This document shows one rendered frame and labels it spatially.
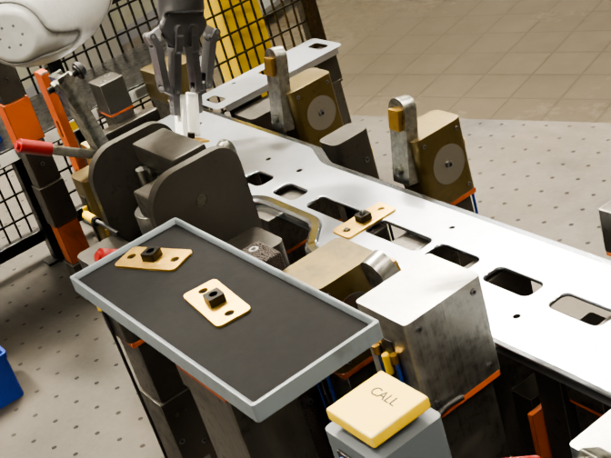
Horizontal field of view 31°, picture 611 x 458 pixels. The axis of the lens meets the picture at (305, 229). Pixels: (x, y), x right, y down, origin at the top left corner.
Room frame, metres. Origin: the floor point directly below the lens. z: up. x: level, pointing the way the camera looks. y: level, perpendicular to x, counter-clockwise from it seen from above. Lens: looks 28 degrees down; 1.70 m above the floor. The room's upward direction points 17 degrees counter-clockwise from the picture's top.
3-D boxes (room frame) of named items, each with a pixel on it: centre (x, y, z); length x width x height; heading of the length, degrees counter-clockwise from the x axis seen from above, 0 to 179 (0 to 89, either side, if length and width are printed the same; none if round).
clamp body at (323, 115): (1.76, -0.08, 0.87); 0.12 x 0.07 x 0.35; 118
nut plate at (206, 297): (0.92, 0.10, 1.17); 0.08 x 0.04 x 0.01; 22
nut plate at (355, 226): (1.29, -0.08, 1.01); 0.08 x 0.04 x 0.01; 118
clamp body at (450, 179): (1.43, -0.22, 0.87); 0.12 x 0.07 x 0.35; 118
